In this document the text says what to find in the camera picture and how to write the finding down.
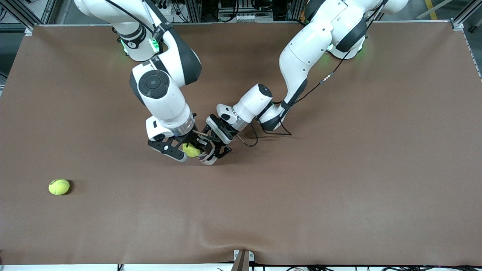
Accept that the yellow Monte Carlo tennis ball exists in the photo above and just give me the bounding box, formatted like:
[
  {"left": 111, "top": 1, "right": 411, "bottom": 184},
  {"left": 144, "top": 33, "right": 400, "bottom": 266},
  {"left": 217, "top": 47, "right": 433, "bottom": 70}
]
[{"left": 48, "top": 178, "right": 71, "bottom": 196}]

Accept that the clear tennis ball can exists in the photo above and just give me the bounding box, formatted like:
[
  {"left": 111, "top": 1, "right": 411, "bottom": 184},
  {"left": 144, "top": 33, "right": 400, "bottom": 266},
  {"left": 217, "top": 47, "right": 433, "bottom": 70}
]
[{"left": 196, "top": 146, "right": 219, "bottom": 166}]

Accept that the brown table mat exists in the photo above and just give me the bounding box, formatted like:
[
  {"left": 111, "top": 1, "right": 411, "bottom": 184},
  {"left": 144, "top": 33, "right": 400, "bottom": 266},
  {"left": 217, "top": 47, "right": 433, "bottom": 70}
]
[{"left": 0, "top": 21, "right": 482, "bottom": 266}]

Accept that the yellow Wilson tennis ball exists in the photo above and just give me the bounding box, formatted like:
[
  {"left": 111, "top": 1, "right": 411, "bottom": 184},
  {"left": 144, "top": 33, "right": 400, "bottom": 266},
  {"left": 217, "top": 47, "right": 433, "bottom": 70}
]
[{"left": 183, "top": 143, "right": 201, "bottom": 158}]

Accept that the white terminal block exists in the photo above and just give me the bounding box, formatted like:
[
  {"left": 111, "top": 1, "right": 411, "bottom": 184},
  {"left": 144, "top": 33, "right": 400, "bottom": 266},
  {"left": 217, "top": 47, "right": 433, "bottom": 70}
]
[{"left": 222, "top": 13, "right": 273, "bottom": 22}]

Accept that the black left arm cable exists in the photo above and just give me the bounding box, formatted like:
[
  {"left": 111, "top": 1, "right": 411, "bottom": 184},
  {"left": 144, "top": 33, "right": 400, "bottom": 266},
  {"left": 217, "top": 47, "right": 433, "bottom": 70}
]
[{"left": 236, "top": 0, "right": 388, "bottom": 148}]

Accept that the white power strip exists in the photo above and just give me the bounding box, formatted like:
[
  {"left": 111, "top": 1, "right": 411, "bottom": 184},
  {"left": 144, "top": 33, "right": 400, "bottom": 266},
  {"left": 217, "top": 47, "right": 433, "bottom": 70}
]
[{"left": 158, "top": 0, "right": 189, "bottom": 23}]

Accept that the metal table edge bracket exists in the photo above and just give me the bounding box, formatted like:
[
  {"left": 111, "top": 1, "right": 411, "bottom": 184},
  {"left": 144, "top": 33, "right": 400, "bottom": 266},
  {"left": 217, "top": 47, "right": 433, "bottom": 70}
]
[{"left": 233, "top": 250, "right": 255, "bottom": 271}]

